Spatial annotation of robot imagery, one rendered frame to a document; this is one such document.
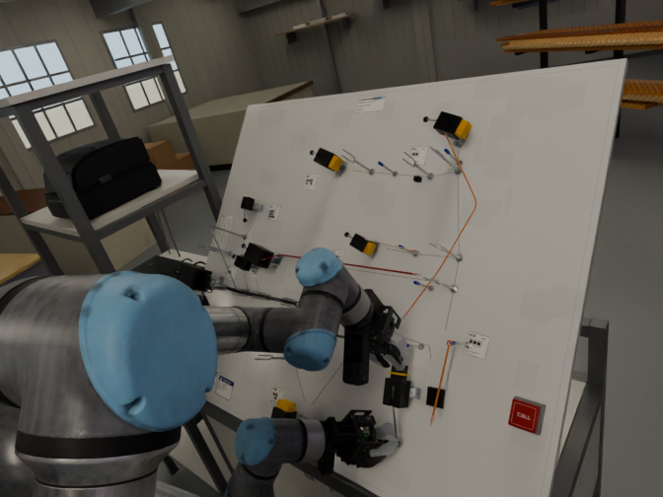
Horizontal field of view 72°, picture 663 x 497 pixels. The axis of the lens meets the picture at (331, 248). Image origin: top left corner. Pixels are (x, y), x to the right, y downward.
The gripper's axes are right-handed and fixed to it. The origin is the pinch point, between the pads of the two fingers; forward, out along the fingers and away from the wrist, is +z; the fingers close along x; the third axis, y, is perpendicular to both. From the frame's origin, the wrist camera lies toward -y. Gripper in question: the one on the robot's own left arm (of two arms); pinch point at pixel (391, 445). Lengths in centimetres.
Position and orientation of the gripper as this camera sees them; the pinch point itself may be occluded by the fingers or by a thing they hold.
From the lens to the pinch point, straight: 107.1
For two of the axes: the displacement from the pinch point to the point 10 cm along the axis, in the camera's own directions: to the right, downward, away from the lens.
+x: -2.8, -6.4, 7.2
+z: 8.3, 2.1, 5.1
